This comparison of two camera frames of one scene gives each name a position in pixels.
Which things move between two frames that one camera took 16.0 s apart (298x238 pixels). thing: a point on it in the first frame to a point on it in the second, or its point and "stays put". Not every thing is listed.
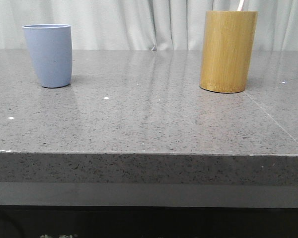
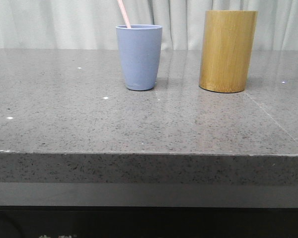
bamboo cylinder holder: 227,45 stays put
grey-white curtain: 144,25 stays put
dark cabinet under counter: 20,209 stays put
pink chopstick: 241,5 to 125,18
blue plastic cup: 51,45 to 140,47
